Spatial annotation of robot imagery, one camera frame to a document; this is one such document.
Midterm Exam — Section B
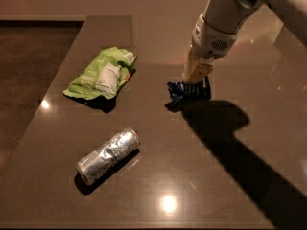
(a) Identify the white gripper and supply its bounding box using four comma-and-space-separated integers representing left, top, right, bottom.
182, 14, 238, 84

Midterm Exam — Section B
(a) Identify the blue rxbar blueberry wrapper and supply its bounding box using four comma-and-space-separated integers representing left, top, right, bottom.
167, 77, 211, 104

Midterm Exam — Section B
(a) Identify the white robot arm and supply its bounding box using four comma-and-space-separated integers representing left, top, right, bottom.
183, 0, 307, 84

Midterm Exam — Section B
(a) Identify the green rice chip bag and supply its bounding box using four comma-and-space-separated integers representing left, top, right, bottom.
63, 47, 137, 100

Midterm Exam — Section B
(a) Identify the crushed silver can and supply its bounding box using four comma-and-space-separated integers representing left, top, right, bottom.
76, 127, 141, 185

